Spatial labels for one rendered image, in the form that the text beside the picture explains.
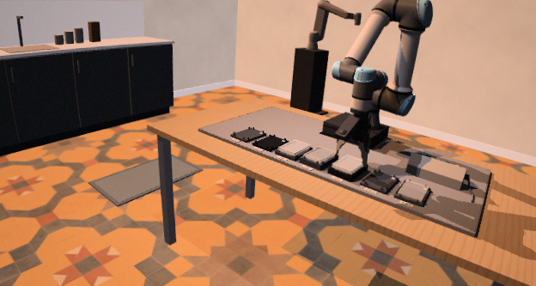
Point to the beige control panel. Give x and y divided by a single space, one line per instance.
438 171

